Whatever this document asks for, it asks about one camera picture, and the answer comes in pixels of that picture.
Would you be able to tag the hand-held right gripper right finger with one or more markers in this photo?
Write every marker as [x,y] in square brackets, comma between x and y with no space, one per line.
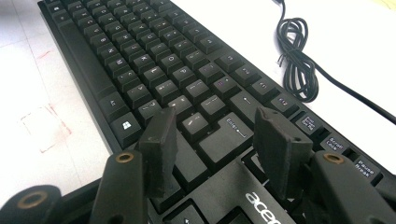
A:
[280,146]

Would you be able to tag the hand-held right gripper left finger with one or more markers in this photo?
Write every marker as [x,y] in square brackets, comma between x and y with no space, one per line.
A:
[160,149]

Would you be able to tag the black computer keyboard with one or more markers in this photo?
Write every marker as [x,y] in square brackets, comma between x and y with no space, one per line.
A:
[149,62]

